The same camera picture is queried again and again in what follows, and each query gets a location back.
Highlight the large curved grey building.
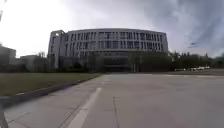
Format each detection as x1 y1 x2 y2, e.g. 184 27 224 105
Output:
47 27 170 73

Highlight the low grey building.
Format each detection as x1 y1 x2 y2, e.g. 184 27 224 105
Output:
0 45 48 73

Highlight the row of parked cars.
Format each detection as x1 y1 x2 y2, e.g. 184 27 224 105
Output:
173 65 212 72

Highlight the grey stone kerb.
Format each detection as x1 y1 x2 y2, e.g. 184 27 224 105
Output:
0 73 103 108

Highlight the green grass lawn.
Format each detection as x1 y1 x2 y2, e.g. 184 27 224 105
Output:
0 72 101 98

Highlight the row of trees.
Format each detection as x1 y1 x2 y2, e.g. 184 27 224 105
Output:
127 49 224 72

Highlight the grey paved plaza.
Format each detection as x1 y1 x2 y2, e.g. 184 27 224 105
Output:
3 73 224 128

